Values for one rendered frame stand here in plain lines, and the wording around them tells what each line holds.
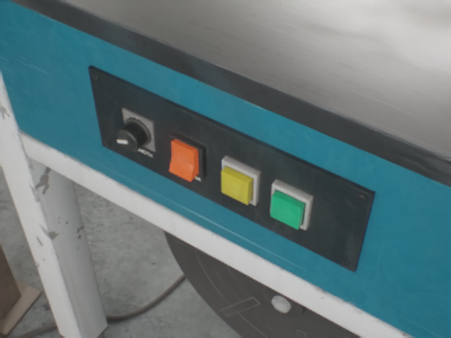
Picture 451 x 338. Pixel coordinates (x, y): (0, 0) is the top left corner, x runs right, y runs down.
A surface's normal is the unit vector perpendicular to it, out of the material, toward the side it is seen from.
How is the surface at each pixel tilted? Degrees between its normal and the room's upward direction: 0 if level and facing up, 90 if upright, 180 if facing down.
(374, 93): 0
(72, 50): 90
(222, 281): 90
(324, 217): 90
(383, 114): 0
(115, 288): 0
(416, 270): 90
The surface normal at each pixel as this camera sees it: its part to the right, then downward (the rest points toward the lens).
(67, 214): 0.84, 0.40
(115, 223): 0.00, -0.70
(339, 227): -0.55, 0.60
